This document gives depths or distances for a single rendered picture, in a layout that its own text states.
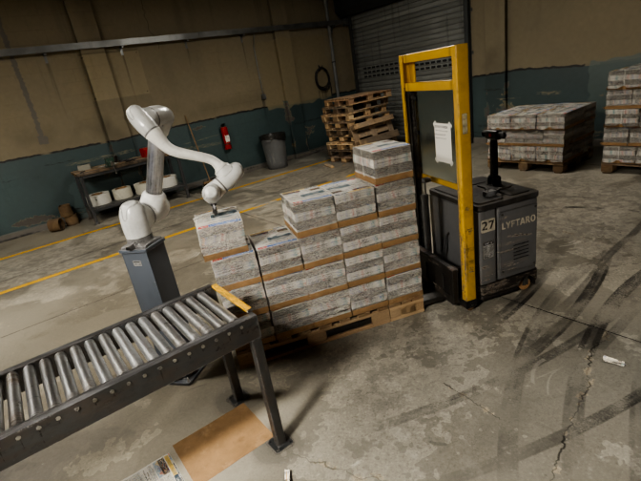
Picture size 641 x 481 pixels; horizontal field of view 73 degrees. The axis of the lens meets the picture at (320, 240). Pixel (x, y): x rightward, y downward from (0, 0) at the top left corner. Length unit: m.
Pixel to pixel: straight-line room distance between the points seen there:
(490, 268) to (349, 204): 1.21
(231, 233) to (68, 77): 6.79
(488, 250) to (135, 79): 7.58
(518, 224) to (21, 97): 7.94
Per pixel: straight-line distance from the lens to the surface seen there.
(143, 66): 9.49
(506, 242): 3.48
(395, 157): 2.99
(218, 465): 2.62
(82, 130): 9.17
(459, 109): 2.96
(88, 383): 2.08
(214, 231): 2.75
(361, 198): 2.93
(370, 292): 3.19
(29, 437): 2.03
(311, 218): 2.85
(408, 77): 3.61
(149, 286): 2.96
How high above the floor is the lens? 1.81
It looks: 21 degrees down
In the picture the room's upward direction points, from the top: 10 degrees counter-clockwise
